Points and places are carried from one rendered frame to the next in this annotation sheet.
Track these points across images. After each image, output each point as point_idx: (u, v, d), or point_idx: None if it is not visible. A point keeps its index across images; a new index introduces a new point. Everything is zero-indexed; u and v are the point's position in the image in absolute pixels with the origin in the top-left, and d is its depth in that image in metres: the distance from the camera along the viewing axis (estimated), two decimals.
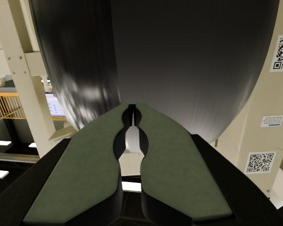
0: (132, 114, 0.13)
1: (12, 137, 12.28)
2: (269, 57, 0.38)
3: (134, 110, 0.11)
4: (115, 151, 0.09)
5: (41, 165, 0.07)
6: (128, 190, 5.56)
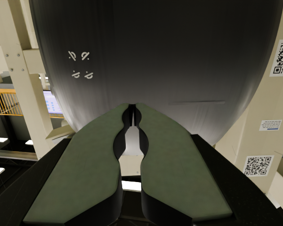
0: (132, 114, 0.13)
1: (8, 134, 12.18)
2: (269, 61, 0.38)
3: (134, 110, 0.11)
4: (115, 151, 0.09)
5: (41, 165, 0.07)
6: (125, 189, 5.57)
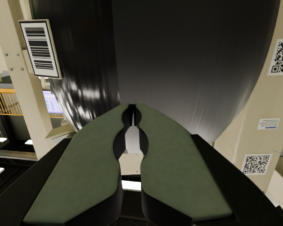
0: (132, 114, 0.13)
1: (8, 134, 12.17)
2: (267, 60, 0.39)
3: (134, 110, 0.11)
4: (115, 151, 0.09)
5: (41, 165, 0.07)
6: (125, 189, 5.57)
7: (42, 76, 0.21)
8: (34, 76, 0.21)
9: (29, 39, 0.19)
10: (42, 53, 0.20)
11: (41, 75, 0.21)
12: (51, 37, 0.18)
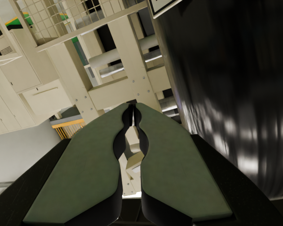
0: (132, 114, 0.13)
1: None
2: None
3: (134, 110, 0.11)
4: (115, 151, 0.09)
5: (41, 165, 0.07)
6: None
7: (166, 6, 0.14)
8: (153, 15, 0.14)
9: None
10: None
11: (164, 6, 0.14)
12: None
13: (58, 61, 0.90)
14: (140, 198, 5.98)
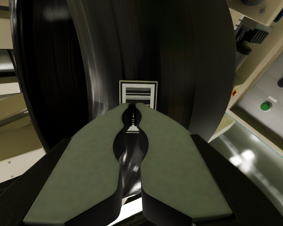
0: (132, 114, 0.13)
1: None
2: None
3: (134, 110, 0.11)
4: (115, 151, 0.09)
5: (41, 165, 0.07)
6: None
7: (131, 132, 0.21)
8: None
9: (128, 98, 0.19)
10: None
11: (130, 131, 0.21)
12: (156, 97, 0.19)
13: None
14: None
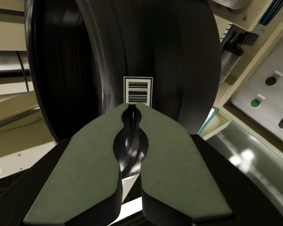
0: (132, 114, 0.13)
1: None
2: None
3: (134, 110, 0.11)
4: (115, 151, 0.09)
5: (41, 165, 0.07)
6: None
7: (133, 116, 0.27)
8: None
9: (130, 90, 0.25)
10: (139, 99, 0.26)
11: None
12: (152, 89, 0.25)
13: None
14: None
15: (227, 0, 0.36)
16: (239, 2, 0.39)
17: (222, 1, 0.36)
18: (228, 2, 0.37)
